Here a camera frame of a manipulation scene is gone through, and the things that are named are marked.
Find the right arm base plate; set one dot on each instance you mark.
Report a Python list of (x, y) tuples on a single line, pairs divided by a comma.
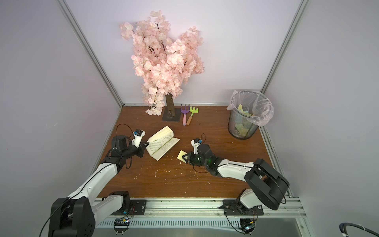
[(234, 207)]

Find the clear plastic bin liner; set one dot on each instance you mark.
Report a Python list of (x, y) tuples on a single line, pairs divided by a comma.
[(252, 105)]

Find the right aluminium corner post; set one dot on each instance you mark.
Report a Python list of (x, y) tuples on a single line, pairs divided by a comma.
[(285, 44)]

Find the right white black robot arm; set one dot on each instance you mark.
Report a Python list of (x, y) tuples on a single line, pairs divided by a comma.
[(266, 185)]

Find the small circuit board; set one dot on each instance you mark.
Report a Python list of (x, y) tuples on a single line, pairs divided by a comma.
[(247, 225), (121, 225)]

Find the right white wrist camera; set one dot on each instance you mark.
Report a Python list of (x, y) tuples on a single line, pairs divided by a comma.
[(195, 143)]

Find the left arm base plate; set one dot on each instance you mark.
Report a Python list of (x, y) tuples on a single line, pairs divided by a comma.
[(134, 207)]

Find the purple toy garden rake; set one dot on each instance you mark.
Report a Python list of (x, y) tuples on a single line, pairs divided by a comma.
[(184, 110)]

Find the discarded sticky notes pile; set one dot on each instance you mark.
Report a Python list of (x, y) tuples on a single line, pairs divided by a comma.
[(242, 124)]

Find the aluminium mounting rail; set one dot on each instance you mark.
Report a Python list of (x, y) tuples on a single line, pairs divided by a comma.
[(200, 213)]

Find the aluminium corner post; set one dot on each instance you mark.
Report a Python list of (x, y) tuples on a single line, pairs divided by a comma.
[(285, 44), (65, 9)]

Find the dark blue book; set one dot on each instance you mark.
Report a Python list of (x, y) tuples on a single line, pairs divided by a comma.
[(161, 142)]

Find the right small circuit board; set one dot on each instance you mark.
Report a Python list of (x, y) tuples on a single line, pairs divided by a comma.
[(247, 225)]

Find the left aluminium corner post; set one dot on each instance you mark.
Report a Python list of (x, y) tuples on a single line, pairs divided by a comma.
[(65, 9)]

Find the yellow sticky note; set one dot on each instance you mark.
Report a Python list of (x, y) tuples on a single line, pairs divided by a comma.
[(180, 156)]

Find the green toy garden rake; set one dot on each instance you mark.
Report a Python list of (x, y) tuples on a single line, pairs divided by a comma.
[(193, 111)]

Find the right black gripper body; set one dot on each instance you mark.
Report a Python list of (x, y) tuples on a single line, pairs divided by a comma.
[(190, 157)]

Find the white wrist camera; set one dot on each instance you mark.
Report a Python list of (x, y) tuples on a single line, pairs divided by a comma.
[(195, 143), (138, 135)]

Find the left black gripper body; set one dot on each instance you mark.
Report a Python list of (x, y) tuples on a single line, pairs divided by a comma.
[(137, 151)]

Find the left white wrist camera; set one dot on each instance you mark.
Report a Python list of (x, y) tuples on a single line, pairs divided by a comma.
[(138, 135)]

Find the black mesh waste bin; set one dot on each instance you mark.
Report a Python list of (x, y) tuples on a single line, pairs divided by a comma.
[(233, 131)]

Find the left small circuit board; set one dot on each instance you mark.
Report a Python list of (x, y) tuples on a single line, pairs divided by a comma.
[(121, 225)]

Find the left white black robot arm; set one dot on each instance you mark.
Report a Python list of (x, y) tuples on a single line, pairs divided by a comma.
[(77, 215)]

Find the pink artificial blossom tree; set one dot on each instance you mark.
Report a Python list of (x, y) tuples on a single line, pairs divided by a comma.
[(163, 63)]

